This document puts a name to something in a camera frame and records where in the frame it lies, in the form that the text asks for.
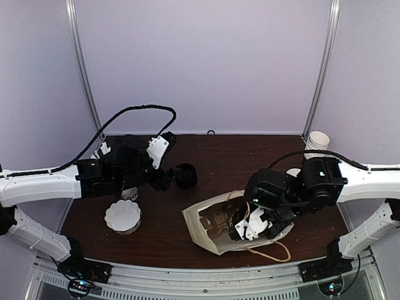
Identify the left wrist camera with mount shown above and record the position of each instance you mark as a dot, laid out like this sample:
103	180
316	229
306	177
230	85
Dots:
158	146

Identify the aluminium front rail base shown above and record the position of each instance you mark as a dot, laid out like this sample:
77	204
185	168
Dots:
281	281

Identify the left aluminium frame post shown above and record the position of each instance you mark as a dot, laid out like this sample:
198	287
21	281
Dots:
83	73

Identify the aluminium frame post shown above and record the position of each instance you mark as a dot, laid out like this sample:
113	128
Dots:
330	39
83	73

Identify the cream paper bag with handles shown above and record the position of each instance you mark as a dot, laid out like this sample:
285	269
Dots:
223	244

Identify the brown pulp cup carrier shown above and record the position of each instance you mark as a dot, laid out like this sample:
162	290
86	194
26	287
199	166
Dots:
216	219

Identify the white round ceramic bowl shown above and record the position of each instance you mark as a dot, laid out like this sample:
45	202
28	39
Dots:
293	172

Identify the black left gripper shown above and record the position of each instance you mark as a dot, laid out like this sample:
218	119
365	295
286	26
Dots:
164	180

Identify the stack of black cup lids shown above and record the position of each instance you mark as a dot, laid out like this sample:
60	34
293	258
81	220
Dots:
185	176

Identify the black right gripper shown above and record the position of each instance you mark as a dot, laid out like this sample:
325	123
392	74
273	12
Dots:
272	234

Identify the stack of paper cups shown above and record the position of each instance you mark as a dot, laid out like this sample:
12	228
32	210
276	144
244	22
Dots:
317	140

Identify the paper cup holding straws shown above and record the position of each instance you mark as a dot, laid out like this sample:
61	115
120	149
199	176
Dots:
130	194

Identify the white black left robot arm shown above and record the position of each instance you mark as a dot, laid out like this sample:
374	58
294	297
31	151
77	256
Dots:
129	164

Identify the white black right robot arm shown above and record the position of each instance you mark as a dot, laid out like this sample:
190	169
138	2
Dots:
326	181

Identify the bundle of white wrapped straws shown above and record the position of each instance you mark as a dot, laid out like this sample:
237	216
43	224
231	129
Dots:
102	150

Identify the right aluminium frame post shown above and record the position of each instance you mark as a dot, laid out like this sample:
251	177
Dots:
330	39

